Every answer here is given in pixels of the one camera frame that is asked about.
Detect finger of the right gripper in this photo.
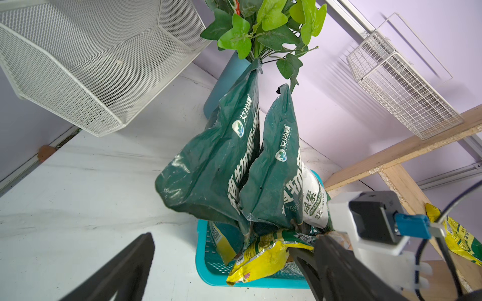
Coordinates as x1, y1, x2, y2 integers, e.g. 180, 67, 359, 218
287, 248, 324, 301

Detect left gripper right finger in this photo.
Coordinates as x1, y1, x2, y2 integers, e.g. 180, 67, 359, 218
314, 235, 415, 301

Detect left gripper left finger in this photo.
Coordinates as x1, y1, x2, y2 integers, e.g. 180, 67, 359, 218
62, 233, 155, 300

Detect yellow green fertilizer bag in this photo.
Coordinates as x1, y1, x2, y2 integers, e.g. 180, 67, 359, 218
227, 230, 314, 286

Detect white green small bag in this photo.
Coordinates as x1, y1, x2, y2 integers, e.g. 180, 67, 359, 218
302, 163, 333, 233

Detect dark green soil bag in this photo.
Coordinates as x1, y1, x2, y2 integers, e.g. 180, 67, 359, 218
240, 84, 303, 228
155, 59, 261, 248

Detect orange green snack bag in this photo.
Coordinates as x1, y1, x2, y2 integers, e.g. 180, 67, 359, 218
325, 231, 353, 251

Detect wooden two-tier shelf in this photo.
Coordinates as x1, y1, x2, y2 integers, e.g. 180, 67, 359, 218
323, 104, 482, 294

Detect white mesh corner rack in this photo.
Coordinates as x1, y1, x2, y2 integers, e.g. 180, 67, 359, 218
1, 1, 208, 137

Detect teal vase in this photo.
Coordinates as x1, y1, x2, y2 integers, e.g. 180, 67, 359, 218
203, 53, 250, 119

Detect artificial green plant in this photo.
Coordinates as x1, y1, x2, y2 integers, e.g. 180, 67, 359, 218
200, 0, 328, 89

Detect white wire wall basket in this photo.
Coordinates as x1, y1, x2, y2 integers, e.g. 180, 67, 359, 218
346, 13, 464, 140

